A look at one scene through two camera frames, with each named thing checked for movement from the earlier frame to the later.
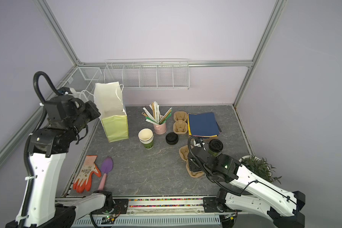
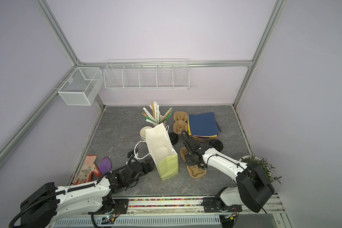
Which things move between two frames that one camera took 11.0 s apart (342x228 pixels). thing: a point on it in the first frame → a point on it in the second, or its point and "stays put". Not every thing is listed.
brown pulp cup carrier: x=184 y=151 stays put
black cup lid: x=215 y=145 stays put
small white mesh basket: x=82 y=80 stays put
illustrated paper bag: x=109 y=98 → x=160 y=147
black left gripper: x=91 y=107 → x=146 y=170
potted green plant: x=260 y=166 stays put
